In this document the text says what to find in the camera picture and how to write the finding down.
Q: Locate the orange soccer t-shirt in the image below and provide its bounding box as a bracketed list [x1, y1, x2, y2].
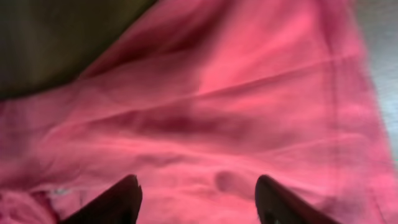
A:
[1, 0, 397, 223]

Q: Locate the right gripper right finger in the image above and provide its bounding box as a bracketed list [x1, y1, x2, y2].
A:
[255, 175, 338, 224]

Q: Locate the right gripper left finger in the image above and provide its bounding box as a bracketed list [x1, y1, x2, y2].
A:
[60, 175, 142, 224]

